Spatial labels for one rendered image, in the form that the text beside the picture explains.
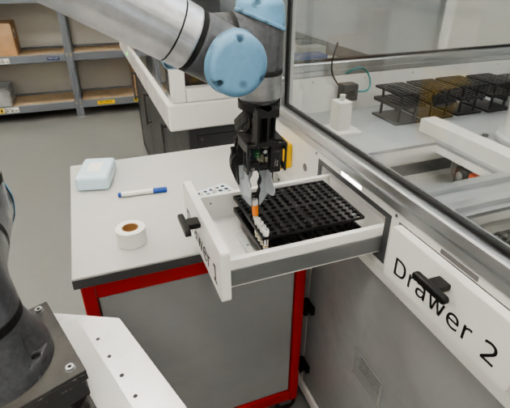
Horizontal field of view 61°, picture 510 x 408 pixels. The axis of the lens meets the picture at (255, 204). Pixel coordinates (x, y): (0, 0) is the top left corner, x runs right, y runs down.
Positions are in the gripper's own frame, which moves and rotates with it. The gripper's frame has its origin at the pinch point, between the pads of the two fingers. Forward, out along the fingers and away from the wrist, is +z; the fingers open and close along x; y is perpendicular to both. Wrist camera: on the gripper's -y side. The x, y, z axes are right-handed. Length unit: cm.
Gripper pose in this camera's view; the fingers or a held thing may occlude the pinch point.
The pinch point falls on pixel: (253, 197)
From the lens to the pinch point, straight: 84.1
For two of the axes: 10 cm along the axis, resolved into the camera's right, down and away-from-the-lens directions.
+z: -0.1, 8.6, 5.1
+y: 3.0, 4.9, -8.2
